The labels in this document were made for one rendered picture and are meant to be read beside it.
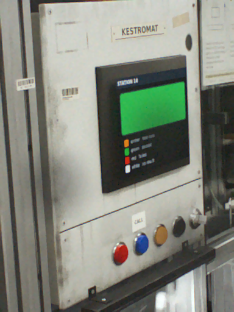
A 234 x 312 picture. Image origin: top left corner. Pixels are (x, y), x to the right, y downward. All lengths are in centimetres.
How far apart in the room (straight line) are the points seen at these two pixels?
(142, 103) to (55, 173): 21
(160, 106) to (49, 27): 28
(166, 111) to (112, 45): 16
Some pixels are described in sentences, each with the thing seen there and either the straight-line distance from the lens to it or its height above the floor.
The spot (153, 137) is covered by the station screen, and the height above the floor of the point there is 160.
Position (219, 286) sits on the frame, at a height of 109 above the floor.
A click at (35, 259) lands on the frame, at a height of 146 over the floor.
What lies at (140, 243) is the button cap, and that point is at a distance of 135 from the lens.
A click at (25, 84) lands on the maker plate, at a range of 113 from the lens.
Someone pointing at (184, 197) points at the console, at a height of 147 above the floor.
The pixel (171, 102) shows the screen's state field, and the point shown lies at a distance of 137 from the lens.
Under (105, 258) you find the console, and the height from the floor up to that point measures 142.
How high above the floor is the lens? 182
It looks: 11 degrees down
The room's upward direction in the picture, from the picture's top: 3 degrees counter-clockwise
